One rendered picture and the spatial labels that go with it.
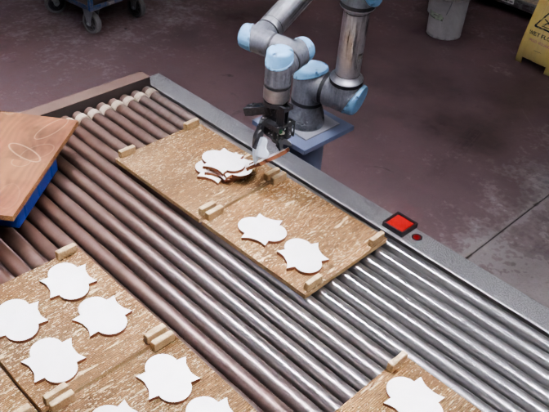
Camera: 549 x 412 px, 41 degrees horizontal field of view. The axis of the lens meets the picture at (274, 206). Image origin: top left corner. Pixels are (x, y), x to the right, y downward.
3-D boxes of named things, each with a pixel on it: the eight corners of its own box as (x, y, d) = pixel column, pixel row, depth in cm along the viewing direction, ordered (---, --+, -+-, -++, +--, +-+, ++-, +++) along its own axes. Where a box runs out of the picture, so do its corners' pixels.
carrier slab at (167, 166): (198, 126, 257) (198, 122, 256) (283, 178, 236) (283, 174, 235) (115, 162, 237) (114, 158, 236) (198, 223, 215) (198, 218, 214)
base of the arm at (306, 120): (306, 105, 281) (310, 82, 275) (332, 125, 272) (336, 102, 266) (274, 115, 274) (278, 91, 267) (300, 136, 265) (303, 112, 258)
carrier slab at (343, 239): (284, 179, 235) (285, 175, 234) (386, 242, 213) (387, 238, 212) (201, 225, 214) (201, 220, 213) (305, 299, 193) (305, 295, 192)
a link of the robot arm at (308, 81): (301, 85, 273) (305, 51, 264) (332, 97, 268) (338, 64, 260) (284, 98, 265) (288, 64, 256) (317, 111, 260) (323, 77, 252)
